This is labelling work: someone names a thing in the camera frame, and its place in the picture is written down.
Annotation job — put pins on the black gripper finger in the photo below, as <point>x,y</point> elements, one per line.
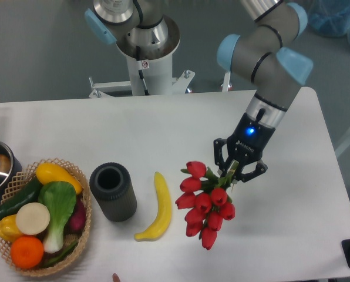
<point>223,165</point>
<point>239,176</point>

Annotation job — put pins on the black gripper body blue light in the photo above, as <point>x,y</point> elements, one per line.
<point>248,141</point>

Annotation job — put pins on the red tulip bouquet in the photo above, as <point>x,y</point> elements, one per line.
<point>205,195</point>

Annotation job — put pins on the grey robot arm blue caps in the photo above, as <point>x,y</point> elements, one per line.
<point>262,58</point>

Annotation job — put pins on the fingertip at bottom edge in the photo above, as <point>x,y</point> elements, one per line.
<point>115,277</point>

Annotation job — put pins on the yellow banana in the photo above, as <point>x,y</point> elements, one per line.
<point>164,212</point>

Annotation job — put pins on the dark grey ribbed vase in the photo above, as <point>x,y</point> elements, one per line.
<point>111,185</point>

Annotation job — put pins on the blue plastic bag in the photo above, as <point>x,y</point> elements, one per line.
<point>330,18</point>

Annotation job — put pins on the purple sweet potato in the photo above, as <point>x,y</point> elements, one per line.
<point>77,220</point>

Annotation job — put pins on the green bok choy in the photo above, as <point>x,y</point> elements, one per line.
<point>60,199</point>

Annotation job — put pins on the yellow squash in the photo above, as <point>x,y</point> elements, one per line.
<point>51,172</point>

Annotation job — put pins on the woven wicker basket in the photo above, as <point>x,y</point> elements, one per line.
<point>16,184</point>

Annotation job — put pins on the green cucumber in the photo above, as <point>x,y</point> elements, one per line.
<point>27,194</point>

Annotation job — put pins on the white round radish slice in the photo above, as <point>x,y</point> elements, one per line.
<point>32,218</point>

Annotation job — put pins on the green chili pepper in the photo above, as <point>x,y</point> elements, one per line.
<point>61,256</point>

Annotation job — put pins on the orange fruit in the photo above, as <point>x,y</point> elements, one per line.
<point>26,252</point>

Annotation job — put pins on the yellow bell pepper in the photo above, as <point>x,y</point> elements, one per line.
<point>9,230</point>

